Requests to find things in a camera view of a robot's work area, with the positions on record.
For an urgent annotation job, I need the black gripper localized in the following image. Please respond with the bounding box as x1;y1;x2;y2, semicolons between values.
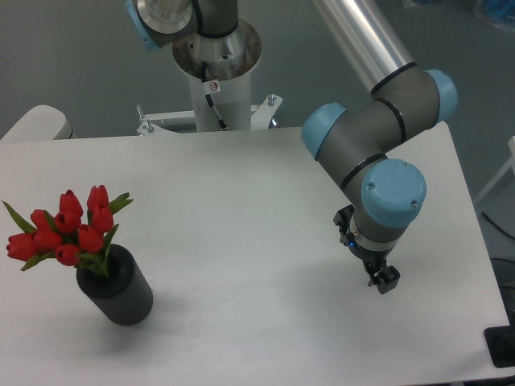
333;204;401;294

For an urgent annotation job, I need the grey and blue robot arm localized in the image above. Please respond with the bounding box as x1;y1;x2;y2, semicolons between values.
125;1;458;293

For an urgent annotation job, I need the black device at table corner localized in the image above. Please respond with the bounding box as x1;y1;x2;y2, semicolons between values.
484;326;514;368

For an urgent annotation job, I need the black floor cable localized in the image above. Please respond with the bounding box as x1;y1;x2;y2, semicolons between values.
481;212;515;236

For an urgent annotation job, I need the white rounded chair back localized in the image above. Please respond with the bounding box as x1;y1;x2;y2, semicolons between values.
1;105;76;143

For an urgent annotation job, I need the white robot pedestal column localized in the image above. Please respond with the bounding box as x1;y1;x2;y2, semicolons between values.
172;19;262;132

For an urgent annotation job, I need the red tulip bouquet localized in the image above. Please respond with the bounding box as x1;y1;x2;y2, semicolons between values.
2;185;134;279

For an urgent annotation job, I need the dark grey ribbed vase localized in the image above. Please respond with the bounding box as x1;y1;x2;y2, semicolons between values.
76;244;154;326

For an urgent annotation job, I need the white pedestal base frame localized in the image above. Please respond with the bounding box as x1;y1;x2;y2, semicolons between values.
137;93;283;136

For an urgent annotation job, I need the black pedestal cable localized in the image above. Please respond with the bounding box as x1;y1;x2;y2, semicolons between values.
200;60;230;132

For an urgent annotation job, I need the white frame at right edge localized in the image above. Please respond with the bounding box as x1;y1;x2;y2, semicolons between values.
472;137;514;207

